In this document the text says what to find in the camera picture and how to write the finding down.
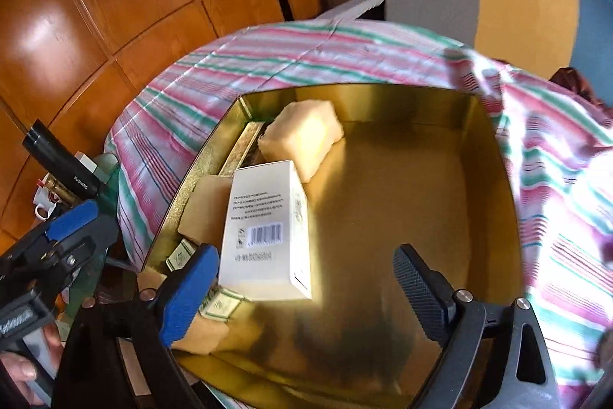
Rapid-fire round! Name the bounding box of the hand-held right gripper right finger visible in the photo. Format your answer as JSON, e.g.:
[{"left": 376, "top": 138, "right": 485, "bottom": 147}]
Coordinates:
[{"left": 393, "top": 243, "right": 561, "bottom": 409}]

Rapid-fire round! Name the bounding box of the white carton box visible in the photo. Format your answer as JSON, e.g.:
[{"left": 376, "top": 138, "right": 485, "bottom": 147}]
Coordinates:
[{"left": 218, "top": 160, "right": 313, "bottom": 302}]

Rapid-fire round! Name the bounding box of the black flask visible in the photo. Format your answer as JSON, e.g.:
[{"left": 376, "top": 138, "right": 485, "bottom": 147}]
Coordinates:
[{"left": 21, "top": 119, "right": 102, "bottom": 200}]

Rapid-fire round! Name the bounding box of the small tan snack block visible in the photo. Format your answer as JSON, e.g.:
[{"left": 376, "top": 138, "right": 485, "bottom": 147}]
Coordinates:
[{"left": 257, "top": 100, "right": 344, "bottom": 184}]

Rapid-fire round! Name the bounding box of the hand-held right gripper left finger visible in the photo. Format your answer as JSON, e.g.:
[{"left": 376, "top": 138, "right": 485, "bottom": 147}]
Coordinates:
[{"left": 52, "top": 245, "right": 220, "bottom": 409}]

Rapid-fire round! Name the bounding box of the white mug red print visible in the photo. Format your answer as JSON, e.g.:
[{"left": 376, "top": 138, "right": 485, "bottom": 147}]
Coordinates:
[{"left": 33, "top": 186, "right": 65, "bottom": 220}]

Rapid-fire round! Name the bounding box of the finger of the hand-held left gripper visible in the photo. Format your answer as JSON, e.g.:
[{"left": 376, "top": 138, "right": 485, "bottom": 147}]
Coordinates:
[
  {"left": 0, "top": 199, "right": 100, "bottom": 268},
  {"left": 0, "top": 234, "right": 97, "bottom": 295}
]

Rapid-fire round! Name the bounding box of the golden tin box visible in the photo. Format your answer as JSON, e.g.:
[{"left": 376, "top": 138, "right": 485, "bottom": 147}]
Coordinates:
[{"left": 139, "top": 83, "right": 525, "bottom": 409}]

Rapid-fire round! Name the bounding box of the small green label packet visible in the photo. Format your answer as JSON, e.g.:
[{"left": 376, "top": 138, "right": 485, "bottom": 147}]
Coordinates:
[
  {"left": 198, "top": 286, "right": 243, "bottom": 324},
  {"left": 165, "top": 240, "right": 198, "bottom": 272}
]

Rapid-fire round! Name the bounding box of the striped tablecloth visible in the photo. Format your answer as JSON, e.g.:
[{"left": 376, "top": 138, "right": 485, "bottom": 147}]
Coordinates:
[{"left": 104, "top": 18, "right": 613, "bottom": 409}]

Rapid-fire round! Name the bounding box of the gold bar box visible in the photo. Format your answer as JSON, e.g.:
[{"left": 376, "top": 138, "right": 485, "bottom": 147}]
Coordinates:
[{"left": 219, "top": 122, "right": 268, "bottom": 177}]

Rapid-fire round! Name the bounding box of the dark red cloth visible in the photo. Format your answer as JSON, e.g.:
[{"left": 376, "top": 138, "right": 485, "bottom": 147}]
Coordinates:
[{"left": 551, "top": 66, "right": 613, "bottom": 109}]

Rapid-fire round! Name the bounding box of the person's left hand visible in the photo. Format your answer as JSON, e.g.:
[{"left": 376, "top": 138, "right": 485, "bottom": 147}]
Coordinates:
[{"left": 0, "top": 325, "right": 65, "bottom": 407}]

